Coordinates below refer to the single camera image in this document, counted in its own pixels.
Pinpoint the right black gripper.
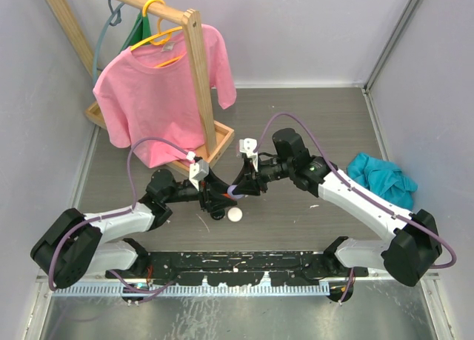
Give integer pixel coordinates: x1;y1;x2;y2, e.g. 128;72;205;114
233;154;293;196

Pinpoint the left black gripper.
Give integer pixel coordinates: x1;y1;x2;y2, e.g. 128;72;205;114
163;168;237;212

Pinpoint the purple earbud case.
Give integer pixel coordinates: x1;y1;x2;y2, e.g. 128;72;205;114
227;184;244;200

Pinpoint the black earbud case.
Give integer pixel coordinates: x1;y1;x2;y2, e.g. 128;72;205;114
210;210;226;220

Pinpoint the white earbud case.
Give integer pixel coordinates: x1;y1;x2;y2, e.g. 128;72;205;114
227;207;243;222

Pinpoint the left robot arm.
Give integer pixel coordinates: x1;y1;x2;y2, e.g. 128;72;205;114
30;170;237;289

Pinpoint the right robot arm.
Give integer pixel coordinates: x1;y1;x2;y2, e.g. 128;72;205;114
228;128;442;287

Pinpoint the wooden clothes rack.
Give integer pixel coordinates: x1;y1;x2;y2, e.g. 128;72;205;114
46;0;235;167

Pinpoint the pink t-shirt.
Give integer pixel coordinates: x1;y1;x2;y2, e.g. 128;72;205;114
92;23;237;169

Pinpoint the teal crumpled cloth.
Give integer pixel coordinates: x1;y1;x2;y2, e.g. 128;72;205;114
347;153;418;210

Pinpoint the yellow hanger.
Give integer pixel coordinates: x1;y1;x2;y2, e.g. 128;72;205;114
127;0;184;68

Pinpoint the green garment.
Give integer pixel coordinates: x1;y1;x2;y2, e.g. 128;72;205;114
119;13;151;53

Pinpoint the teal hanger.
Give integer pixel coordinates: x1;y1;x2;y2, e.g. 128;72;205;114
92;0;124;84

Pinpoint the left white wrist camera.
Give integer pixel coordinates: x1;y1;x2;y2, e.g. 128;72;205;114
186;151;210;191

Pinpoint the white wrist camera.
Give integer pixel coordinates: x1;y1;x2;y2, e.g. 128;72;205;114
238;138;258;172
186;151;210;191

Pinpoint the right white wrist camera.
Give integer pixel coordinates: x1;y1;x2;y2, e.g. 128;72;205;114
238;138;258;172

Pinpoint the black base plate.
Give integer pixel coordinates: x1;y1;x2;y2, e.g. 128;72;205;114
118;251;350;287

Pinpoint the white slotted cable duct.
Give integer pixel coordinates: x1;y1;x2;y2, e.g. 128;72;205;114
53;279;330;297

